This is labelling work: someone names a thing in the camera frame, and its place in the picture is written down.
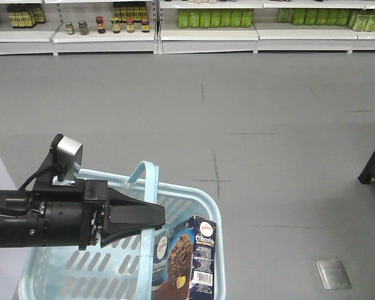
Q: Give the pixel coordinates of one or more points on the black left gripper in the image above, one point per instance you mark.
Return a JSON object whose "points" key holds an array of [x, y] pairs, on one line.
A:
{"points": [[70, 213]]}

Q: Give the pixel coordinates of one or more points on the light blue plastic basket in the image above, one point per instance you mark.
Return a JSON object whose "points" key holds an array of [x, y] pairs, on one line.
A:
{"points": [[121, 270]]}

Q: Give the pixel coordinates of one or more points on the blue chocolate cookie box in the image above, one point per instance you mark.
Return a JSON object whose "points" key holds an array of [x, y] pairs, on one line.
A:
{"points": [[184, 261]]}

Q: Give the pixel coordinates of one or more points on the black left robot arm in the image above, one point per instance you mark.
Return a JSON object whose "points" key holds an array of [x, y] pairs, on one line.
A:
{"points": [[18, 218]]}

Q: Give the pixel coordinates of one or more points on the closed steel floor outlet cover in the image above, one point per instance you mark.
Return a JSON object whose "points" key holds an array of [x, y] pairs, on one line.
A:
{"points": [[333, 275]]}

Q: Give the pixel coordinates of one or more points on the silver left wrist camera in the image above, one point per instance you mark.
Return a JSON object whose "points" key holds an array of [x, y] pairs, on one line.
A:
{"points": [[68, 153]]}

